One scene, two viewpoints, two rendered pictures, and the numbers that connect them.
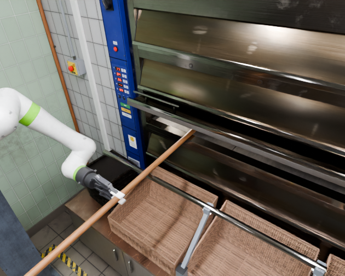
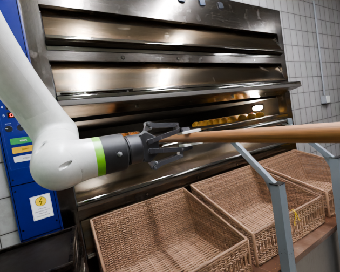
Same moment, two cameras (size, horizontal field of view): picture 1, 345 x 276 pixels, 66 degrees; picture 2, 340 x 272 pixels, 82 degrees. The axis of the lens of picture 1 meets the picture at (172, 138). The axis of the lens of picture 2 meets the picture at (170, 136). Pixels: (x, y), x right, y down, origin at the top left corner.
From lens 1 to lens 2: 1.40 m
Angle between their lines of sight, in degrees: 69
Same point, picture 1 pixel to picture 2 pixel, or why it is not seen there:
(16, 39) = not seen: outside the picture
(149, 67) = (65, 73)
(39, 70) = not seen: outside the picture
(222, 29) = (141, 26)
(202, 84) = (136, 74)
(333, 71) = (208, 42)
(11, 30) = not seen: outside the picture
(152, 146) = (83, 190)
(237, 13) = (151, 14)
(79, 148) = (63, 115)
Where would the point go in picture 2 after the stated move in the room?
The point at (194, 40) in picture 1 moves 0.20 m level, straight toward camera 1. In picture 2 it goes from (122, 33) to (153, 19)
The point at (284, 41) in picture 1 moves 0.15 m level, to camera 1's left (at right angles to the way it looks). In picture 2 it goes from (181, 32) to (172, 22)
